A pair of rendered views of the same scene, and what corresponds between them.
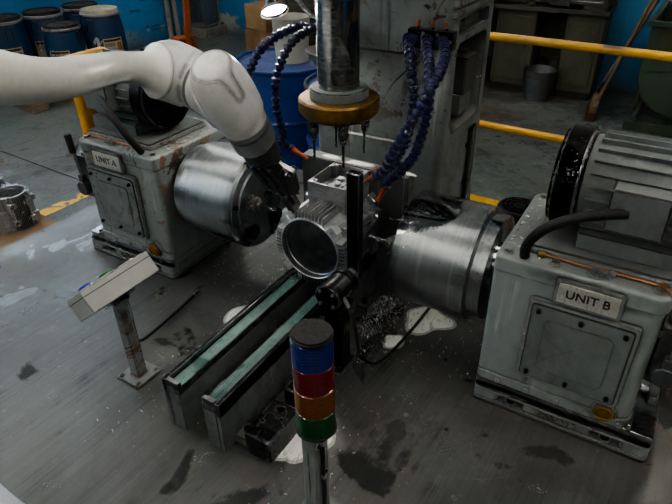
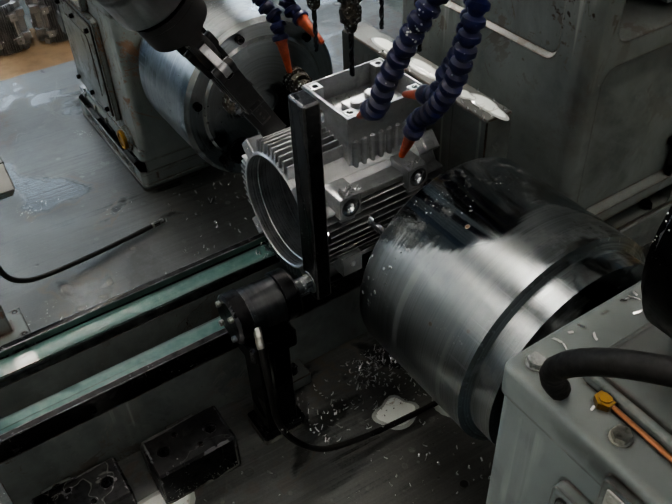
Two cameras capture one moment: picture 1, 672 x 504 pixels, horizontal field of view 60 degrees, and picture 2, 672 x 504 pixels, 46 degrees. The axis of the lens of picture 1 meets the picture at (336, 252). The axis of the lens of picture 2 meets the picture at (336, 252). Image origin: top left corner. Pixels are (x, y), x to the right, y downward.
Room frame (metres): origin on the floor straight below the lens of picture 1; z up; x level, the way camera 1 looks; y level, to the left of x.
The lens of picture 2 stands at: (0.47, -0.36, 1.63)
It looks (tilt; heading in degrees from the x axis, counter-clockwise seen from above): 41 degrees down; 27
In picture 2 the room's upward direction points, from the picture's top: 3 degrees counter-clockwise
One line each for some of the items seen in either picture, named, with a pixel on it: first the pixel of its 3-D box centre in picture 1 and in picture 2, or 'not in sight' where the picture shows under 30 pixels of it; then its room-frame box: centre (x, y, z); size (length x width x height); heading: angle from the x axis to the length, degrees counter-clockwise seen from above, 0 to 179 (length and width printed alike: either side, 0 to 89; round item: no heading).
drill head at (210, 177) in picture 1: (219, 188); (219, 62); (1.41, 0.31, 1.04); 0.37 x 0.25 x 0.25; 58
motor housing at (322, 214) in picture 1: (331, 230); (341, 183); (1.22, 0.01, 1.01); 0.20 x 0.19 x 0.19; 149
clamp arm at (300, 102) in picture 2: (354, 228); (310, 204); (1.04, -0.04, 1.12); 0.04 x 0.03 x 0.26; 148
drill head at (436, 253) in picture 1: (463, 258); (523, 317); (1.05, -0.27, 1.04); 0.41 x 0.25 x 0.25; 58
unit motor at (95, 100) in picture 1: (127, 132); not in sight; (1.53, 0.57, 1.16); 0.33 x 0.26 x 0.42; 58
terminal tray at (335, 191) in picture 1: (338, 189); (365, 111); (1.25, -0.01, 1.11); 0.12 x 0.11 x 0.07; 149
